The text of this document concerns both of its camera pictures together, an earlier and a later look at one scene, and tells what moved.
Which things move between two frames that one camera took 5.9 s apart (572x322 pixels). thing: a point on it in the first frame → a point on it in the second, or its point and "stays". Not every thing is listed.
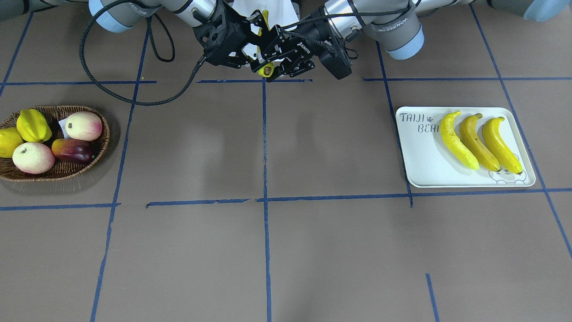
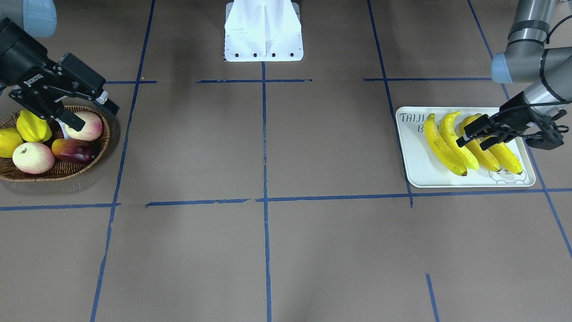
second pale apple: x=33 y=158 stays
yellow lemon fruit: x=10 y=138 stays
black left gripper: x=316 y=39 → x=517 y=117
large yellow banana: x=473 y=138 stays
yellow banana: x=267 y=70 → x=441 y=147
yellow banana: x=496 y=146 stays
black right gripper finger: x=257 y=18 → x=85 y=82
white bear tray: x=429 y=163 stays
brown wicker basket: x=61 y=168 stays
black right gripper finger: x=238 y=61 → x=45 y=109
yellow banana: x=456 y=141 stays
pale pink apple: x=83 y=126 stays
